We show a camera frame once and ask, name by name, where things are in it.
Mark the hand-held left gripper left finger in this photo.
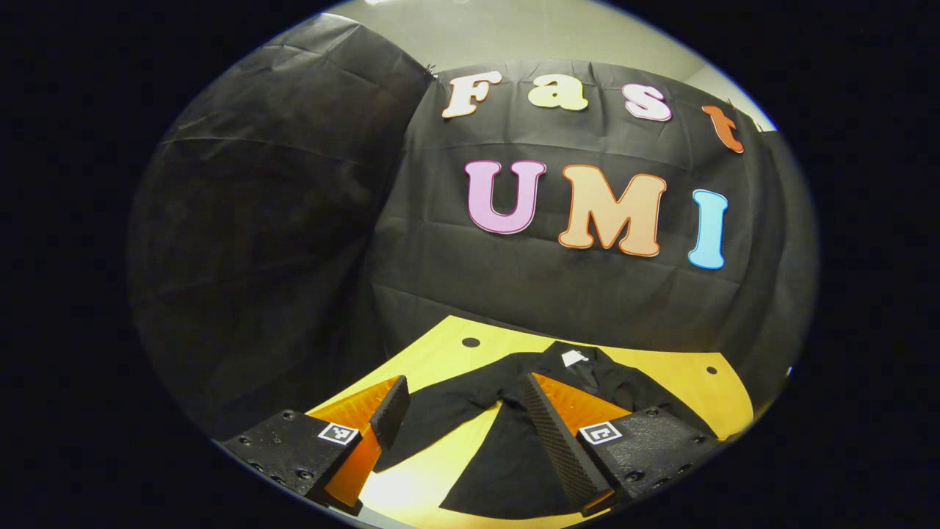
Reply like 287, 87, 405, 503
220, 375, 411, 515

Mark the black button-up garment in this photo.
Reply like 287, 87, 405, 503
373, 340, 717, 521

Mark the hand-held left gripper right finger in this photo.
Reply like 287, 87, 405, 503
518, 372, 720, 515

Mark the black backdrop cloth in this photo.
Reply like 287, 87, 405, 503
126, 13, 820, 438

